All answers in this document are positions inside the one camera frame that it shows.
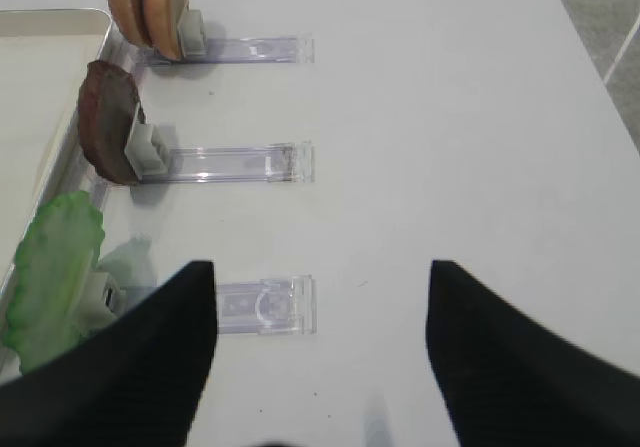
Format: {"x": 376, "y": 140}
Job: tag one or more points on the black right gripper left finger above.
{"x": 136, "y": 383}

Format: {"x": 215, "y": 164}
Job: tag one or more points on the standing green lettuce leaf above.
{"x": 60, "y": 246}

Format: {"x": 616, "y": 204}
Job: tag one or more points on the outer bun slice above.
{"x": 129, "y": 18}

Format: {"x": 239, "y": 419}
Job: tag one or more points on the clear lettuce holder rail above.
{"x": 267, "y": 306}

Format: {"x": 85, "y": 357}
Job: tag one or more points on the bun slice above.
{"x": 129, "y": 18}
{"x": 161, "y": 17}

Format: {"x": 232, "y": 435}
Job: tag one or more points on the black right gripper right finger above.
{"x": 508, "y": 381}

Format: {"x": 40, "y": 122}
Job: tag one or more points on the clear bun holder rail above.
{"x": 198, "y": 48}

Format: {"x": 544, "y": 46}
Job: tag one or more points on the clear patty holder rail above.
{"x": 155, "y": 162}

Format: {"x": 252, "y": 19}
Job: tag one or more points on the inner bun slice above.
{"x": 161, "y": 17}

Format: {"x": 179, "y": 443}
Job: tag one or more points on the standing brown meat patty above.
{"x": 108, "y": 103}

